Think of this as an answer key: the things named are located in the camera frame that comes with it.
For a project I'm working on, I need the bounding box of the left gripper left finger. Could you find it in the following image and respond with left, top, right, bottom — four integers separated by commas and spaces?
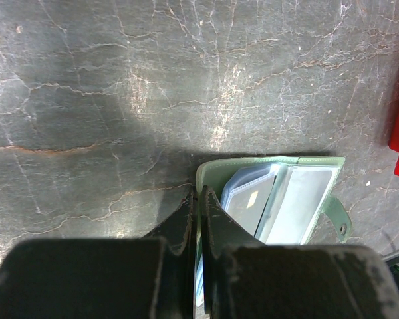
0, 192, 194, 318

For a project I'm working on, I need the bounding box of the dark grey credit card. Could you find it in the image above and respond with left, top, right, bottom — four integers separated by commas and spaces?
225, 175, 275, 235

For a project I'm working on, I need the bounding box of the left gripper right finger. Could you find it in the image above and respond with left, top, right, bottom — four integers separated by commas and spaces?
199, 187, 399, 318

